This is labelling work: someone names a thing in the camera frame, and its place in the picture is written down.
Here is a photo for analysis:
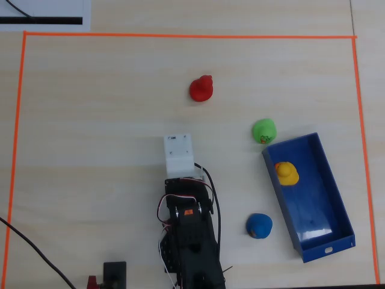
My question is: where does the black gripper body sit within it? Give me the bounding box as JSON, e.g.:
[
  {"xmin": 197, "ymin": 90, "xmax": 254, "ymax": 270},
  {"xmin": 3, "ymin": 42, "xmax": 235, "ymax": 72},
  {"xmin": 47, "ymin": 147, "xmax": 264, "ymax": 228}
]
[{"xmin": 164, "ymin": 176, "xmax": 212, "ymax": 209}]

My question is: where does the yellow rubber duck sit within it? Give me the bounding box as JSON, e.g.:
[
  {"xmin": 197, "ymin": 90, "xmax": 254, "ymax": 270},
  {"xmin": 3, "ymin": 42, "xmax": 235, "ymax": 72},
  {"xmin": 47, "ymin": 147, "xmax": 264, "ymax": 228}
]
[{"xmin": 274, "ymin": 161, "xmax": 300, "ymax": 186}]

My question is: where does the blue rubber duck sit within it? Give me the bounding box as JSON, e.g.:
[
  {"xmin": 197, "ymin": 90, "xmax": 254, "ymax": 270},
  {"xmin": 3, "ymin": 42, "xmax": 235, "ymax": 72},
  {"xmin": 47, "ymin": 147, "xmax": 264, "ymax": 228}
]
[{"xmin": 245, "ymin": 213, "xmax": 274, "ymax": 240}]

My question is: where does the red rubber duck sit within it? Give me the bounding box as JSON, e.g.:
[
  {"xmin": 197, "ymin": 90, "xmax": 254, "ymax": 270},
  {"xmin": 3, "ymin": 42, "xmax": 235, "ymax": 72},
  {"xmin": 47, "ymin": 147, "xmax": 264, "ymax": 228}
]
[{"xmin": 189, "ymin": 75, "xmax": 214, "ymax": 102}]

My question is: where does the green rubber duck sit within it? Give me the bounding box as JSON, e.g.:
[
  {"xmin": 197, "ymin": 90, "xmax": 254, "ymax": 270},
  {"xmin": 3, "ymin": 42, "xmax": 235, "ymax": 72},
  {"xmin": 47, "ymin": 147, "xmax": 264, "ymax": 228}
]
[{"xmin": 251, "ymin": 118, "xmax": 277, "ymax": 145}]

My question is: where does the blue plastic box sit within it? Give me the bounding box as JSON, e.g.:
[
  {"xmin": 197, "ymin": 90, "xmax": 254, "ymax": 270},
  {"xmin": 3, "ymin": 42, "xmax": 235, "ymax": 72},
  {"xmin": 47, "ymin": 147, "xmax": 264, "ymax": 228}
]
[{"xmin": 261, "ymin": 132, "xmax": 356, "ymax": 264}]

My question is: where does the orange tape strip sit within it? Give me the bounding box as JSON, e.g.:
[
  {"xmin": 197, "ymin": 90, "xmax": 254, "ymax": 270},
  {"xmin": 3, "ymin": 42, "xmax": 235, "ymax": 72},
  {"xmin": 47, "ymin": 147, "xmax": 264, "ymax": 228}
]
[
  {"xmin": 351, "ymin": 36, "xmax": 380, "ymax": 286},
  {"xmin": 23, "ymin": 31, "xmax": 358, "ymax": 40},
  {"xmin": 1, "ymin": 31, "xmax": 28, "ymax": 289}
]

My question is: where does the white paper with black bar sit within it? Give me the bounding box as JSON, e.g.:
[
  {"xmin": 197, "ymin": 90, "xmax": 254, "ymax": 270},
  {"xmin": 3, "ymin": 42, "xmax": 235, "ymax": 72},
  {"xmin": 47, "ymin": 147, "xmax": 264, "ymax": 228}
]
[{"xmin": 0, "ymin": 0, "xmax": 91, "ymax": 32}]

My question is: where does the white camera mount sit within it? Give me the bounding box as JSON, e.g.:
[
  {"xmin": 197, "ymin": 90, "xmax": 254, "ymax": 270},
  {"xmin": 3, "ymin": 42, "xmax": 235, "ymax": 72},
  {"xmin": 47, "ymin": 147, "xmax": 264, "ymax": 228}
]
[{"xmin": 163, "ymin": 133, "xmax": 194, "ymax": 179}]

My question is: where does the black camera cable on arm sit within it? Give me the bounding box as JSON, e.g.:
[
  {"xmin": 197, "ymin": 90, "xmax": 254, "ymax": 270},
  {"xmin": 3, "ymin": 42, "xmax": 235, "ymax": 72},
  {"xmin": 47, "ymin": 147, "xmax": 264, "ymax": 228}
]
[{"xmin": 194, "ymin": 162, "xmax": 223, "ymax": 263}]

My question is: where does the black camera stand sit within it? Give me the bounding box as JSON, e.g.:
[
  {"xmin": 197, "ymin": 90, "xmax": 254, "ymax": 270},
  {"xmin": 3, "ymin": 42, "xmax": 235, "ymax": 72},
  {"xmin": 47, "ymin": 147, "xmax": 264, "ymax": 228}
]
[{"xmin": 103, "ymin": 261, "xmax": 128, "ymax": 289}]

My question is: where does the long black cable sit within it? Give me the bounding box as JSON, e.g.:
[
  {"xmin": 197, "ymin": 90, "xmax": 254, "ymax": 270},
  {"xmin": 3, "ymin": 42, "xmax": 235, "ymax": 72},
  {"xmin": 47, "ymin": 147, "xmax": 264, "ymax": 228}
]
[{"xmin": 0, "ymin": 216, "xmax": 78, "ymax": 289}]

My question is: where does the thin black cable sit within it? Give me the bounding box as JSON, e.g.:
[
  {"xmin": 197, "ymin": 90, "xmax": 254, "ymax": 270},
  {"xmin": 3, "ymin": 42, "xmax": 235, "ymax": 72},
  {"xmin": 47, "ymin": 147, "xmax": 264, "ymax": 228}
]
[{"xmin": 5, "ymin": 0, "xmax": 35, "ymax": 19}]

